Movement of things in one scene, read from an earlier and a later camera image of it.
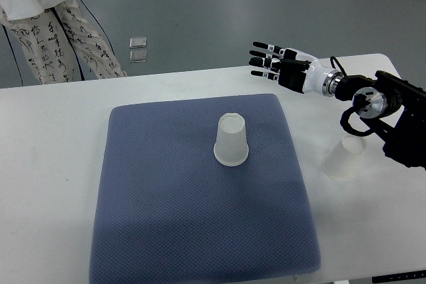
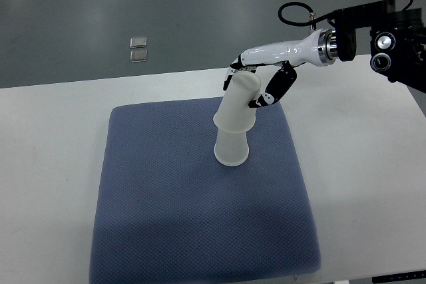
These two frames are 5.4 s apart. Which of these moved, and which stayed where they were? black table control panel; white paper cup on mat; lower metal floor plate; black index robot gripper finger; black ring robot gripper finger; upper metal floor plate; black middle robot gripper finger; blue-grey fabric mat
Moved: black index robot gripper finger; black ring robot gripper finger; black middle robot gripper finger
Stayed: black table control panel; upper metal floor plate; blue-grey fabric mat; lower metal floor plate; white paper cup on mat
